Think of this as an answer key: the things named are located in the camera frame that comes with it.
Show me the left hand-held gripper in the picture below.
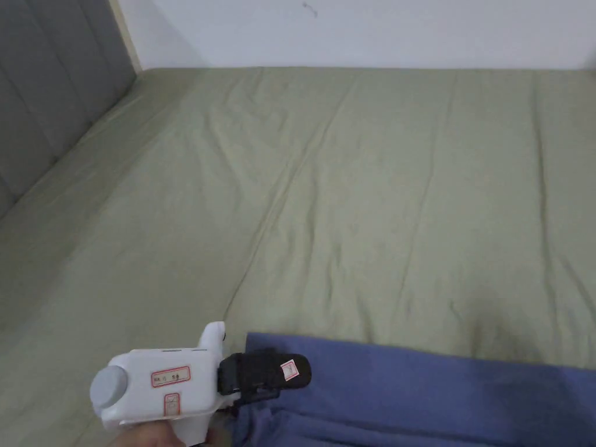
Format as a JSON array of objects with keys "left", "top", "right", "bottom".
[{"left": 90, "top": 321, "right": 312, "bottom": 447}]

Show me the blue garment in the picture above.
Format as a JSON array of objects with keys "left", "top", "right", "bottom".
[{"left": 231, "top": 332, "right": 596, "bottom": 447}]

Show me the person's left hand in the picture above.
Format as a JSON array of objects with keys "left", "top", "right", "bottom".
[{"left": 106, "top": 420, "right": 229, "bottom": 447}]

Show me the bed with pale green sheet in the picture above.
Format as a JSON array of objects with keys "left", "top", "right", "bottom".
[{"left": 0, "top": 66, "right": 596, "bottom": 447}]

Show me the grey padded headboard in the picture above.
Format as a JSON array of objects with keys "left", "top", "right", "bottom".
[{"left": 0, "top": 0, "right": 139, "bottom": 219}]

